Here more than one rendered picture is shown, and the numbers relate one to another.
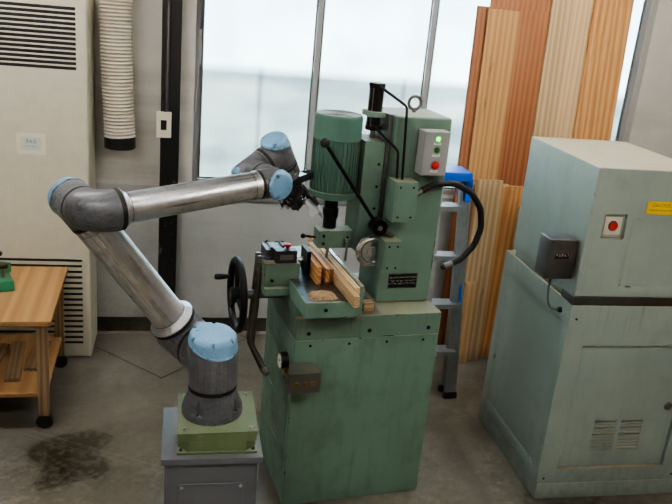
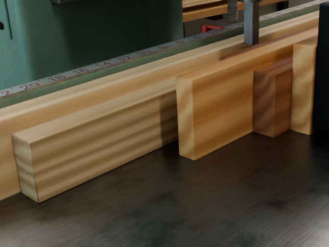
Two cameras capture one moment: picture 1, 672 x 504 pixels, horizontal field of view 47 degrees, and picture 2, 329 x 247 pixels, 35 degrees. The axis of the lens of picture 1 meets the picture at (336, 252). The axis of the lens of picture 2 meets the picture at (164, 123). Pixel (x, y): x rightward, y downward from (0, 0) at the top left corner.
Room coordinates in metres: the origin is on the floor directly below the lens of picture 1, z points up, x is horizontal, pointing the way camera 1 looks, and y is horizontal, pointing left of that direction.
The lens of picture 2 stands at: (3.02, 0.39, 1.06)
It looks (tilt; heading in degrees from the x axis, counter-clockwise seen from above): 22 degrees down; 246
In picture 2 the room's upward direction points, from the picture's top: 3 degrees counter-clockwise
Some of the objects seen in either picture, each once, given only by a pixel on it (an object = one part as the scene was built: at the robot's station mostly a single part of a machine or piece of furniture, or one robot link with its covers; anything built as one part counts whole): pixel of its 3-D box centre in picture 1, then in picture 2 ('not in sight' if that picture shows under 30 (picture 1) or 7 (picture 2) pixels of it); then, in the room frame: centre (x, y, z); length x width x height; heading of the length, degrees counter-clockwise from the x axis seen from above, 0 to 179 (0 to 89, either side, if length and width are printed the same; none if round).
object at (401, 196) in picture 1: (401, 199); not in sight; (2.71, -0.22, 1.23); 0.09 x 0.08 x 0.15; 109
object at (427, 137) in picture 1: (432, 152); not in sight; (2.75, -0.31, 1.40); 0.10 x 0.06 x 0.16; 109
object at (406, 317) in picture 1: (351, 303); not in sight; (2.82, -0.08, 0.76); 0.57 x 0.45 x 0.09; 109
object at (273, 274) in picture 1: (277, 268); not in sight; (2.71, 0.21, 0.92); 0.15 x 0.13 x 0.09; 19
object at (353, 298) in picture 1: (331, 272); (299, 58); (2.71, 0.01, 0.92); 0.59 x 0.02 x 0.04; 19
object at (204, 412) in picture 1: (212, 396); not in sight; (2.14, 0.35, 0.68); 0.19 x 0.19 x 0.10
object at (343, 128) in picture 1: (335, 155); not in sight; (2.78, 0.03, 1.35); 0.18 x 0.18 x 0.31
